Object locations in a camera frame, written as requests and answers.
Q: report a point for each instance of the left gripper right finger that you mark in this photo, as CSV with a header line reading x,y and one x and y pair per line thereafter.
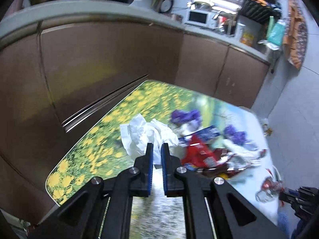
x,y
213,209

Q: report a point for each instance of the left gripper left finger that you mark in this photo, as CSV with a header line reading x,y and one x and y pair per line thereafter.
x,y
102,207

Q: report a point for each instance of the white tissue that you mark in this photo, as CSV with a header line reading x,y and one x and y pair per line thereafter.
x,y
136,134

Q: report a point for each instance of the brown kitchen cabinets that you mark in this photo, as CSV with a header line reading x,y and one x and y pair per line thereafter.
x,y
57,82

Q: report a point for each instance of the red snack wrapper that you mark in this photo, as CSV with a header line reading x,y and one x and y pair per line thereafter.
x,y
199,157

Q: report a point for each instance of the crushed plastic bottle red label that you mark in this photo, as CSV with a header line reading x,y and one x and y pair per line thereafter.
x,y
270,188

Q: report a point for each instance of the landscape print folding table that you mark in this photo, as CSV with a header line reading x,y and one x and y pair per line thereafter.
x,y
143,116

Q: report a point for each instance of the blue white milk carton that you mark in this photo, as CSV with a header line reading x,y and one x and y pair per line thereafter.
x,y
206,135

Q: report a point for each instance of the purple wrapper right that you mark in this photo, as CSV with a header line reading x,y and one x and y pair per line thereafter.
x,y
239,138

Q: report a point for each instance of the purple wrapper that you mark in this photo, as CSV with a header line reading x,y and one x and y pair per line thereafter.
x,y
239,138
192,118

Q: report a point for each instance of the purple wrapper left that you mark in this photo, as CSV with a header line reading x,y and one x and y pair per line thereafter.
x,y
192,118

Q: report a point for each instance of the yellow seasoning package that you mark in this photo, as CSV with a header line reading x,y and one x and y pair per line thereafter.
x,y
247,39

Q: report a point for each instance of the chrome faucet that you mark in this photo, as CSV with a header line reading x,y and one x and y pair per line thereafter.
x,y
224,23

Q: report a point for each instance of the white microwave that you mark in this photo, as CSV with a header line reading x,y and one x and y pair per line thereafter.
x,y
201,18

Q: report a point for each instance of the green plastic bag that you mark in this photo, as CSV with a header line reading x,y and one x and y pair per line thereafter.
x,y
276,31

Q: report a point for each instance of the orange floral apron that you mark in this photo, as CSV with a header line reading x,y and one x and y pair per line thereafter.
x,y
295,36

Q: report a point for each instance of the black wall rack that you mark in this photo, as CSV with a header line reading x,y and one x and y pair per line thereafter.
x,y
260,10

